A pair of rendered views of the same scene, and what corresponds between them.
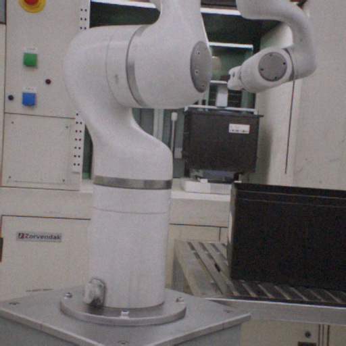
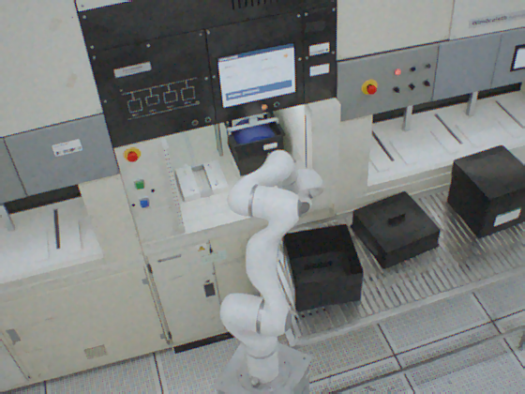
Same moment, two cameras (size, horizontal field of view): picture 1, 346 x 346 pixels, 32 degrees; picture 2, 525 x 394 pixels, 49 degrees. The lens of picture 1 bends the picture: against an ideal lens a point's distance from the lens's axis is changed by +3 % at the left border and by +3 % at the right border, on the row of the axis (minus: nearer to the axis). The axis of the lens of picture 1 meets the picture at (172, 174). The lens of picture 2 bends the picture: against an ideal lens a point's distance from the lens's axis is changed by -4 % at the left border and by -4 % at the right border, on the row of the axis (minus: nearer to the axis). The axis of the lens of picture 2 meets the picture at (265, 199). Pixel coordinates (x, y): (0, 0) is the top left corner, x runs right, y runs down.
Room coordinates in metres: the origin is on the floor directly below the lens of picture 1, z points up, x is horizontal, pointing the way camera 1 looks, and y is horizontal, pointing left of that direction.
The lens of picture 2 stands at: (-0.25, 0.21, 2.75)
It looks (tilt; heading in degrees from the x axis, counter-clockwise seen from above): 43 degrees down; 350
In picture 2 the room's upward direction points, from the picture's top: 4 degrees counter-clockwise
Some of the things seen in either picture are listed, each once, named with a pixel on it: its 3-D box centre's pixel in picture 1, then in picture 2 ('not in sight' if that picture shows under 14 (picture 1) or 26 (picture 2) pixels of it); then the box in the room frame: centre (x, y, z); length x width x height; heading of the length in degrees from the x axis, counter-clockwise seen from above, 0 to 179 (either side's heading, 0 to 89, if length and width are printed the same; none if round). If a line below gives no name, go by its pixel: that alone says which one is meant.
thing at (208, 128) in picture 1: (219, 132); (254, 138); (1.92, -0.14, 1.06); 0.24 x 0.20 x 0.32; 95
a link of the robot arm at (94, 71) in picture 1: (119, 106); (248, 323); (0.93, 0.09, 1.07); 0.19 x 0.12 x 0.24; 61
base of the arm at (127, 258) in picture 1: (128, 245); (262, 357); (0.91, 0.06, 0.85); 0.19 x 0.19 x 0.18
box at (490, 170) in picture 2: not in sight; (490, 190); (1.46, -1.13, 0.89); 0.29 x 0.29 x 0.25; 8
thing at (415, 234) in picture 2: not in sight; (396, 225); (1.43, -0.66, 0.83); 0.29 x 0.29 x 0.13; 12
